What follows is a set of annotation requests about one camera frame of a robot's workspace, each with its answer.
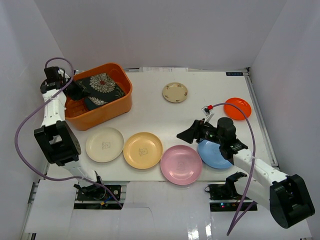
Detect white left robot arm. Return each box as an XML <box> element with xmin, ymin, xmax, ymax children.
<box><xmin>34</xmin><ymin>66</ymin><xmax>107</xmax><ymax>200</ymax></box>

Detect blue table label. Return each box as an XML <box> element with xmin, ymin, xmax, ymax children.
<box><xmin>225</xmin><ymin>72</ymin><xmax>244</xmax><ymax>77</ymax></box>

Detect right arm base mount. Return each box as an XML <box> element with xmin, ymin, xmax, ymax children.
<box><xmin>204</xmin><ymin>183</ymin><xmax>242</xmax><ymax>213</ymax></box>

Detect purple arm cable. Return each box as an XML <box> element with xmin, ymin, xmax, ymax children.
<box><xmin>14</xmin><ymin>57</ymin><xmax>123</xmax><ymax>208</ymax></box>
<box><xmin>208</xmin><ymin>102</ymin><xmax>256</xmax><ymax>237</ymax></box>

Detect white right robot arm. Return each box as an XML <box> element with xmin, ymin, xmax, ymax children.
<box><xmin>177</xmin><ymin>117</ymin><xmax>315</xmax><ymax>229</ymax></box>

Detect orange plastic bin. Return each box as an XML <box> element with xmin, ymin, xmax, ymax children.
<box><xmin>65</xmin><ymin>62</ymin><xmax>133</xmax><ymax>131</ymax></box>

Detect pink round plate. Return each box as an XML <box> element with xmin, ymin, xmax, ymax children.
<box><xmin>160</xmin><ymin>145</ymin><xmax>203</xmax><ymax>186</ymax></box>

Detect beige floral round plate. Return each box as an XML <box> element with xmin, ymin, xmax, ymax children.
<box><xmin>162</xmin><ymin>82</ymin><xmax>189</xmax><ymax>103</ymax></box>

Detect black floral square plate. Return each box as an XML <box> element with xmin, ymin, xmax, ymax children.
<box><xmin>76</xmin><ymin>73</ymin><xmax>126</xmax><ymax>104</ymax></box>

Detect teal square plate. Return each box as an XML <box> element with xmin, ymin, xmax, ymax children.
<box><xmin>84</xmin><ymin>97</ymin><xmax>108</xmax><ymax>111</ymax></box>

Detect white bear round plate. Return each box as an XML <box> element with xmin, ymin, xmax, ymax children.
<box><xmin>85</xmin><ymin>127</ymin><xmax>124</xmax><ymax>163</ymax></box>

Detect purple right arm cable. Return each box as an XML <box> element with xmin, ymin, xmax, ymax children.
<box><xmin>208</xmin><ymin>102</ymin><xmax>256</xmax><ymax>237</ymax></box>

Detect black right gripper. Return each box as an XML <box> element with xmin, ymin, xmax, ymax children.
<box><xmin>176</xmin><ymin>118</ymin><xmax>224</xmax><ymax>146</ymax></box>

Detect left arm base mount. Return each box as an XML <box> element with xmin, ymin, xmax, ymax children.
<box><xmin>73</xmin><ymin>184</ymin><xmax>125</xmax><ymax>210</ymax></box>

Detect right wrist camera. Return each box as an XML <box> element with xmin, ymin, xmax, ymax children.
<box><xmin>201</xmin><ymin>105</ymin><xmax>214</xmax><ymax>123</ymax></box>

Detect orange round plate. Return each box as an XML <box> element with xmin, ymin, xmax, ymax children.
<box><xmin>223</xmin><ymin>97</ymin><xmax>252</xmax><ymax>121</ymax></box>

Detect white paper sheets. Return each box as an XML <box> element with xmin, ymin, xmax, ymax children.
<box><xmin>139</xmin><ymin>67</ymin><xmax>189</xmax><ymax>73</ymax></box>

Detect light blue round plate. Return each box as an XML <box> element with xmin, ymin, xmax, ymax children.
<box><xmin>197</xmin><ymin>140</ymin><xmax>232</xmax><ymax>170</ymax></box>

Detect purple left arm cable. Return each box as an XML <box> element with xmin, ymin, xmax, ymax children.
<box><xmin>14</xmin><ymin>57</ymin><xmax>123</xmax><ymax>208</ymax></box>

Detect yellow round plate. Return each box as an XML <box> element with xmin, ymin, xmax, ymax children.
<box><xmin>123</xmin><ymin>132</ymin><xmax>163</xmax><ymax>170</ymax></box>

